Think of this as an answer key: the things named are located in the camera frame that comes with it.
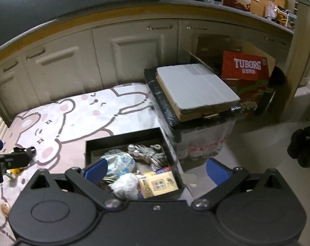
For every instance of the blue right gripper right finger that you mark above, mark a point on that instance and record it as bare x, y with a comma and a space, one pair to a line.
226, 179

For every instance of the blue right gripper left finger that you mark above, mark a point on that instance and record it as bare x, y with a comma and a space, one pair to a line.
85, 181

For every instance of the black storage box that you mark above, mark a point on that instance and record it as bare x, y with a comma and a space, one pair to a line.
95, 148

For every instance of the blue floral white pouch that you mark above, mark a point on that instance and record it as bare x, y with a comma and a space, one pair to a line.
119, 163

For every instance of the white plastic bag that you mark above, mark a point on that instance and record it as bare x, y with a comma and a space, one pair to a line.
126, 187

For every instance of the beige printed small box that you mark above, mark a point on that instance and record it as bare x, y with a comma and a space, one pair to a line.
153, 185

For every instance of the yellow grey headlamp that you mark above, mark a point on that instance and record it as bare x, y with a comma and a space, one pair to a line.
13, 173

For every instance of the tan fluffy plush toy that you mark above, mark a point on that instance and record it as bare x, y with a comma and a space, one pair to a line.
5, 209

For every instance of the colourful card box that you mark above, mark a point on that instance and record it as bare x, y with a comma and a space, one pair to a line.
163, 170

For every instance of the pink bear cartoon mat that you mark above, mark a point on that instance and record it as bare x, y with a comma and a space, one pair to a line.
59, 132

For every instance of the black wrapped crate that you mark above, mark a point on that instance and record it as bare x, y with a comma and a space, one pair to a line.
193, 136

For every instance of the black bag on floor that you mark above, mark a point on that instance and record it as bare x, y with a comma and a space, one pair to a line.
299, 147

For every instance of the flat brown cardboard box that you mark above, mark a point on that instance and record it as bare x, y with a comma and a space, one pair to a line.
194, 113

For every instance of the grey tablet case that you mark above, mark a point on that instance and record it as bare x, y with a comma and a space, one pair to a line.
195, 88

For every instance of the red Tuborg beer carton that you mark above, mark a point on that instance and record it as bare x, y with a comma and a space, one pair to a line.
248, 76

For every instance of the cream cabinet row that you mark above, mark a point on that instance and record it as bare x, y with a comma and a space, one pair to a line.
94, 58

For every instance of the brown cardboard sheet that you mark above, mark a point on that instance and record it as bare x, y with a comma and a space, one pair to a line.
237, 48

